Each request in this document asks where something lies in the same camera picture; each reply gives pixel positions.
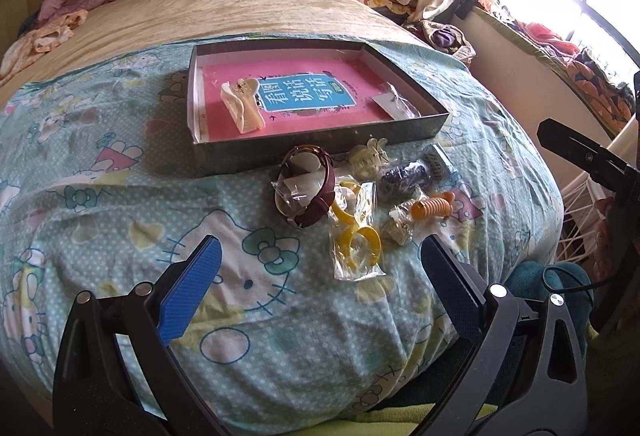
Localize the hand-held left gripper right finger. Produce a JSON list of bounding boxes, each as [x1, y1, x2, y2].
[[415, 233, 588, 436]]

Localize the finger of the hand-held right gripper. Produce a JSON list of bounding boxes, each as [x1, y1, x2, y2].
[[537, 118, 640, 189]]

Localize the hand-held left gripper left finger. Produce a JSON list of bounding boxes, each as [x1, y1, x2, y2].
[[52, 236, 236, 436]]

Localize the orange spiral hair tie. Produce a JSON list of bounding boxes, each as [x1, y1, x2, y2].
[[410, 191, 456, 222]]

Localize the yellow bangles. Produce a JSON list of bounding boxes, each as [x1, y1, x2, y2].
[[327, 181, 388, 282]]

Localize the purple bead bracelet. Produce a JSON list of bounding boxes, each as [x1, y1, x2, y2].
[[377, 158, 436, 199]]

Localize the small blue silver box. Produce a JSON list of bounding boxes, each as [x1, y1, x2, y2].
[[420, 143, 458, 187]]

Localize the grey cardboard box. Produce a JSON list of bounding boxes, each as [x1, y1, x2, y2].
[[187, 38, 451, 177]]

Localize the maroon wrist watch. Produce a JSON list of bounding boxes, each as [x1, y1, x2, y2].
[[272, 143, 336, 229]]

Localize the small bag with gold jewelry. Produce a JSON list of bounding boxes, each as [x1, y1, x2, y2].
[[382, 208, 418, 244]]

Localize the clothes on window ledge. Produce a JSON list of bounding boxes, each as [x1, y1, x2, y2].
[[475, 0, 636, 132]]

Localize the dark teal cloth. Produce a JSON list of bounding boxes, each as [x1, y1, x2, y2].
[[502, 261, 598, 357]]

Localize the cartoon cat print blanket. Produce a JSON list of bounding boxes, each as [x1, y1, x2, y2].
[[0, 33, 566, 427]]

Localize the small clear hair claw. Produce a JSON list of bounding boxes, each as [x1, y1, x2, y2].
[[347, 138, 391, 179]]

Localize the yellow-green cloth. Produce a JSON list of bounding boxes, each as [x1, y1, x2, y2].
[[270, 403, 431, 436]]

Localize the wicker basket with clothes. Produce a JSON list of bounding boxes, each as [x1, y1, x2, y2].
[[420, 18, 476, 62]]

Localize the cream hair claw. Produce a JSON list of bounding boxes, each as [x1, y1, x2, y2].
[[220, 78, 266, 134]]

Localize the small clear earring bag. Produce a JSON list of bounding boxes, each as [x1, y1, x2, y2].
[[372, 83, 421, 119]]

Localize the pink book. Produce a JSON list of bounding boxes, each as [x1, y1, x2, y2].
[[200, 58, 401, 137]]

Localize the beige bedsheet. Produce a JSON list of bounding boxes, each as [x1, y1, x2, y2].
[[0, 0, 431, 107]]

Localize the peach floral garment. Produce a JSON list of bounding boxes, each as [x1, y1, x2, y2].
[[0, 11, 76, 87]]

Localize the black cable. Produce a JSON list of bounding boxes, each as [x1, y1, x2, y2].
[[542, 266, 608, 297]]

